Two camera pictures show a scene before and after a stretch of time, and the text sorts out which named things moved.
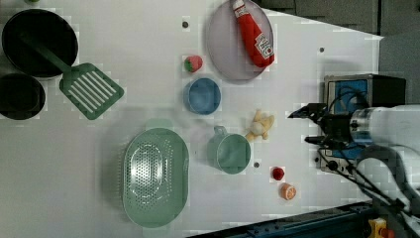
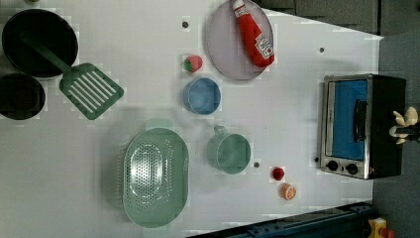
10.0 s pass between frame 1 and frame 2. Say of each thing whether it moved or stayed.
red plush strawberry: stayed
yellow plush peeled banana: moved
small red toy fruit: stayed
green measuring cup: stayed
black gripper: moved
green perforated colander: stayed
